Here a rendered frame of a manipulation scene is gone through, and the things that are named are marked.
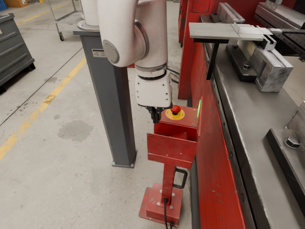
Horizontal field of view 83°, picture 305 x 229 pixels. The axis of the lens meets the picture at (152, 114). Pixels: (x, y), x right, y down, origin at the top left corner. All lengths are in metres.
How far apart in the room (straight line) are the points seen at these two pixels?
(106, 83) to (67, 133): 1.01
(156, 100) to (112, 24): 0.24
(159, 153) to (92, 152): 1.03
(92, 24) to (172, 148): 0.58
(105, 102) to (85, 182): 0.69
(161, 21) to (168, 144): 0.35
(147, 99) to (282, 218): 0.38
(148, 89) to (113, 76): 0.42
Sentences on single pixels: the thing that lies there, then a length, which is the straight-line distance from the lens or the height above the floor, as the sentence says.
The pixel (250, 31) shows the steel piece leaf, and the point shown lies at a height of 1.00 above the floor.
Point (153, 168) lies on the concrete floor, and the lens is 1.41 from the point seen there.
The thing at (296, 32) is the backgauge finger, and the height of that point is 1.00.
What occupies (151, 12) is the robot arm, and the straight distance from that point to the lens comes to 0.38.
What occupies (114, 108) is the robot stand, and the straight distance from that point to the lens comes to 0.98.
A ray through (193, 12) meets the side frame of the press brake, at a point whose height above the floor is 0.89.
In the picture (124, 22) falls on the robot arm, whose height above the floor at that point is 1.14.
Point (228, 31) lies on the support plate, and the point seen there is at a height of 1.00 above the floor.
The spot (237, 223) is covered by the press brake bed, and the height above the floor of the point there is 0.74.
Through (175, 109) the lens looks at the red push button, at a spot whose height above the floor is 0.81.
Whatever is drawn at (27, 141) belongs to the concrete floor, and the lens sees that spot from 1.92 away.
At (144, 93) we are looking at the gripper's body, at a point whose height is 0.94.
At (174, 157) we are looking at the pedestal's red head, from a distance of 0.61.
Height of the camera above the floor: 1.21
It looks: 42 degrees down
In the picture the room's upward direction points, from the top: straight up
